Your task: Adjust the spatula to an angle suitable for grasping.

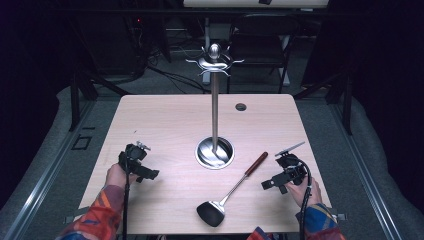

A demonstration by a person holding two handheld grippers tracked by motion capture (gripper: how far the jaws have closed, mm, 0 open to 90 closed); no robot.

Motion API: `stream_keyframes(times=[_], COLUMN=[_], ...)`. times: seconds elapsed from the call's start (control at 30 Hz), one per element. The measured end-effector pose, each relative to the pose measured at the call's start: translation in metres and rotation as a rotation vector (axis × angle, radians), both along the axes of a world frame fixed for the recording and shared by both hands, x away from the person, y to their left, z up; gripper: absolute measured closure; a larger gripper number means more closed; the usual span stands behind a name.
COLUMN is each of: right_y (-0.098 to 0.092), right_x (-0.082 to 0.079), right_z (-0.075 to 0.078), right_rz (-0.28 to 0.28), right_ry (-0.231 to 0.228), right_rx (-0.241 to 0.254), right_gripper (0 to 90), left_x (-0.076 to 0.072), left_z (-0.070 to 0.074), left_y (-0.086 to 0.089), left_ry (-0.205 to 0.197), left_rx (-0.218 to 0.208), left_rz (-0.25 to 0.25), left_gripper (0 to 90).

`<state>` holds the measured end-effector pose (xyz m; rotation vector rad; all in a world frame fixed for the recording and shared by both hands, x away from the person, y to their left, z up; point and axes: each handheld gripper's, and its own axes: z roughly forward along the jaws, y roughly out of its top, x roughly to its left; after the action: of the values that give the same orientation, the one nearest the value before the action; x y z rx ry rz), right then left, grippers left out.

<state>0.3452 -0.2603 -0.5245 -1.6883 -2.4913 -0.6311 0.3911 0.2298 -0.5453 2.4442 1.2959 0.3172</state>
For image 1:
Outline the black chair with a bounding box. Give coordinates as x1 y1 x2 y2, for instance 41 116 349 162
227 13 301 95

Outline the aluminium floor rail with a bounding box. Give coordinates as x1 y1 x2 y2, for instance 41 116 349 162
328 99 403 240
2 99 98 240

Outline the black floor cable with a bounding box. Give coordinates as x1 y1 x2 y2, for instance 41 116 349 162
133 49 212 95

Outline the person's right hand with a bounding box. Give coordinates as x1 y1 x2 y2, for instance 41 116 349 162
285 176 324 208

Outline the person's left hand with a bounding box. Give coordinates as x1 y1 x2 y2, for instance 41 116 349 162
105 162 139 190

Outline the black spatula with wooden handle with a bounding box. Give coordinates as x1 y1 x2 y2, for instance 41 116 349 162
195 151 269 228

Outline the steel utensil rack stand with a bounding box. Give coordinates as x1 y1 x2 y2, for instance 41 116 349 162
185 42 245 170

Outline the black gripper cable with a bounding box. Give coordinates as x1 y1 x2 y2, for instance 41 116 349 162
289 157 314 240
121 159 132 240

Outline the black metal stand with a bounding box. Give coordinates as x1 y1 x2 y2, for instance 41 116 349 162
292 66 355 137
67 64 132 133

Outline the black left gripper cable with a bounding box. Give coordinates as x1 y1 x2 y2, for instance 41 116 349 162
121 159 132 240

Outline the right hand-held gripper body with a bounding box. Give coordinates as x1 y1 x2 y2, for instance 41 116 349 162
274 141 310 187

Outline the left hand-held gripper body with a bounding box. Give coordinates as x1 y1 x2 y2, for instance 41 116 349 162
118 140 152 176

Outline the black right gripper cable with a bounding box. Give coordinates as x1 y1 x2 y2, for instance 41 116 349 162
289 157 314 240

